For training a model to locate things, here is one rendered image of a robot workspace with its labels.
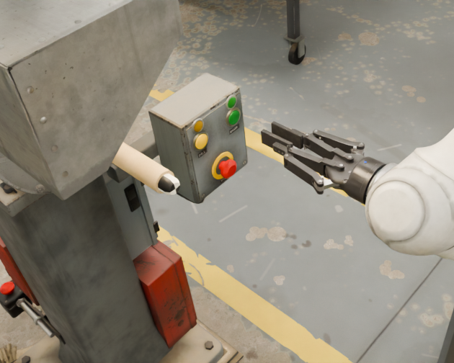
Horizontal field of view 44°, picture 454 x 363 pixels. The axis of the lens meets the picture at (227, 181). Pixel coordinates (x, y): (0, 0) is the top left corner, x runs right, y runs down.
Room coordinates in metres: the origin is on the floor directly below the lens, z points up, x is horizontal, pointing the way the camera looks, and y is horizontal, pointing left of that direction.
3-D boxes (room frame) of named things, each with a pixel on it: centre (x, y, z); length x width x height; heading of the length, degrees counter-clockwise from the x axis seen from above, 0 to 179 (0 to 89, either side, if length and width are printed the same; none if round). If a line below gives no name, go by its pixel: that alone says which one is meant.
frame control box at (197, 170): (0.93, 0.10, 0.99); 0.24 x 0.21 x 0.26; 41
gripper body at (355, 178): (0.68, -0.21, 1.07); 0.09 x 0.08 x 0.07; 41
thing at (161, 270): (0.99, 0.26, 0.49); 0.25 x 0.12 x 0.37; 41
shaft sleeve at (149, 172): (0.60, 0.14, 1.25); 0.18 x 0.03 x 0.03; 41
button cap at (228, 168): (0.85, 0.00, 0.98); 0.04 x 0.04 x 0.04; 41
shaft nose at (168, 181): (0.52, 0.07, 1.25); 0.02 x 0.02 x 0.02; 41
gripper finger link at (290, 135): (0.81, -0.12, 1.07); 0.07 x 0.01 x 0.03; 41
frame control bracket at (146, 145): (0.89, 0.15, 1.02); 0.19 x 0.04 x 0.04; 131
